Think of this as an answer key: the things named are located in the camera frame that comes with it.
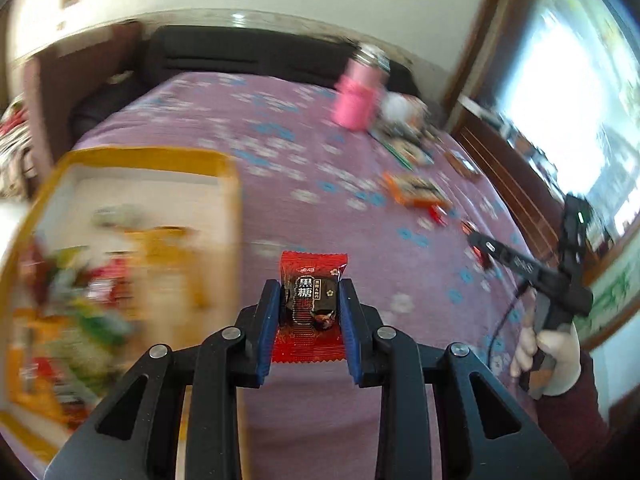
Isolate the yellow snack bag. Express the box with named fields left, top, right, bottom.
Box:
left=122, top=225, right=213, bottom=311

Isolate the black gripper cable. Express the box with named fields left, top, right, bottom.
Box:
left=481, top=284, right=532, bottom=377

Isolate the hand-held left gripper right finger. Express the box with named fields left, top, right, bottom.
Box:
left=339, top=277, right=571, bottom=480

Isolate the orange snack packet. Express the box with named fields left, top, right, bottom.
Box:
left=382, top=172, right=452, bottom=210

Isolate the person's right forearm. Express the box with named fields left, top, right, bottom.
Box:
left=534, top=355, right=617, bottom=463

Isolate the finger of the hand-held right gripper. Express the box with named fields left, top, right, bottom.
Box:
left=467, top=231, right=541, bottom=286

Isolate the brown wooden furniture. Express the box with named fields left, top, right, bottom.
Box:
left=20, top=25, right=147, bottom=183

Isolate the yellow-taped cardboard box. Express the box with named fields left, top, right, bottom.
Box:
left=0, top=147, right=242, bottom=467

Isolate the red and white patterned cloth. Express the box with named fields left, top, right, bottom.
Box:
left=0, top=100, right=37, bottom=202

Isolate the green-edged flat packet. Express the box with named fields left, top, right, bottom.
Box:
left=371, top=129, right=435, bottom=169

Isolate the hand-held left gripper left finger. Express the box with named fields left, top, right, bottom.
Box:
left=44, top=279, right=281, bottom=480

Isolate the white round cup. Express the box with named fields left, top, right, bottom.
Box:
left=384, top=94, right=427, bottom=127

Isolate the pink knitted-sleeve bottle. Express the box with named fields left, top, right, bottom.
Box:
left=332, top=44, right=392, bottom=132

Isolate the wooden window cabinet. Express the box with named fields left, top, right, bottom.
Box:
left=440, top=0, right=603, bottom=283

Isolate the person's right hand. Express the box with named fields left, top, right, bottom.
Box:
left=510, top=306, right=583, bottom=397

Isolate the red and black candy packet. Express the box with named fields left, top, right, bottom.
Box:
left=270, top=251, right=350, bottom=364

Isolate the small wooden item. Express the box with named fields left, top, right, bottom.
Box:
left=444, top=150, right=482, bottom=177

